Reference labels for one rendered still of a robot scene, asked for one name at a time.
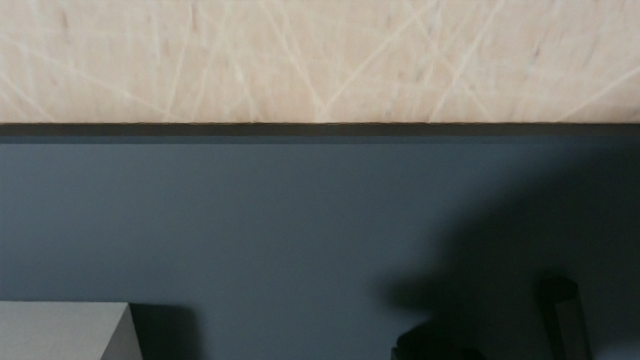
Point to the black l-shaped hex key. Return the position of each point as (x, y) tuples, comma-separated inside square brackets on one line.
[(564, 319)]

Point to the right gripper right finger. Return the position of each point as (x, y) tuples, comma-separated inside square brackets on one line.
[(472, 354)]

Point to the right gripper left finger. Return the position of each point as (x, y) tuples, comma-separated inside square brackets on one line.
[(403, 354)]

